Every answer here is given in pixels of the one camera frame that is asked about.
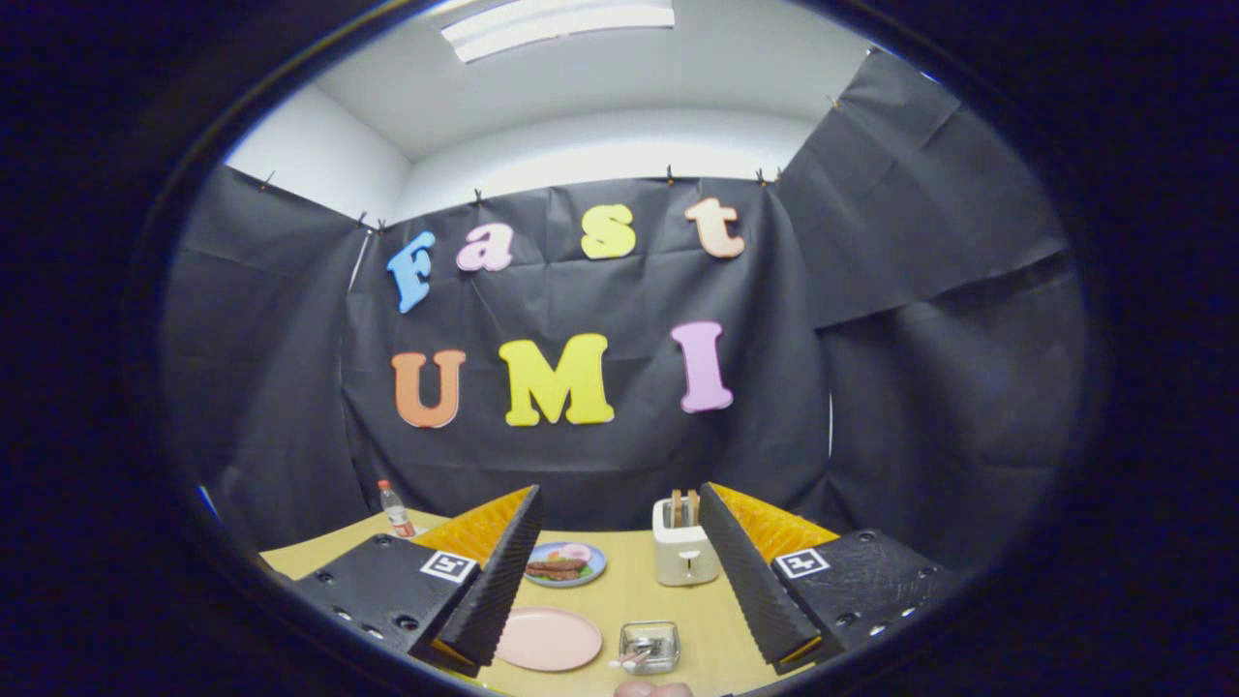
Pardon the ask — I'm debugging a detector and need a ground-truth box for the pink plate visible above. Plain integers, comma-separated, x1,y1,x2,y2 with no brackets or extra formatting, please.
494,606,604,673

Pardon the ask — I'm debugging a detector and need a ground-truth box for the ceiling light panel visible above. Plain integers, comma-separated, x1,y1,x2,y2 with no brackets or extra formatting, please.
440,0,676,65

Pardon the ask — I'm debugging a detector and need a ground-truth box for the metal wire cutlery basket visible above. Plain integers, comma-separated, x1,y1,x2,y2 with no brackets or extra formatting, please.
619,621,681,676

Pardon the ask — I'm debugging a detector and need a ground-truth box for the black backdrop cloth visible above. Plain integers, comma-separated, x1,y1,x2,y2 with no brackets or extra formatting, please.
160,46,1090,582

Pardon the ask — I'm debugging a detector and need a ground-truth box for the blue plate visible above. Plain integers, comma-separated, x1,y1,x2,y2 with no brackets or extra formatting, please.
524,541,608,590

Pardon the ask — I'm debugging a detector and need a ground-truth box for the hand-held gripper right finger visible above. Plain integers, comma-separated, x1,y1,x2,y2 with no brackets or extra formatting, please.
697,481,959,676

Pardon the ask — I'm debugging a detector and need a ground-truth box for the cream white toaster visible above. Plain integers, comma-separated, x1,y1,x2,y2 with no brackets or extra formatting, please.
651,497,721,588

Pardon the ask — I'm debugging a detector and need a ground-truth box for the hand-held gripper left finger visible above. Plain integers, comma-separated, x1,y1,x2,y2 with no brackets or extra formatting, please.
290,484,543,679

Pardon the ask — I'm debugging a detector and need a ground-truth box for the clear plastic water bottle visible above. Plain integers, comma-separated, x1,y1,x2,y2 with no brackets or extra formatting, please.
378,479,417,539

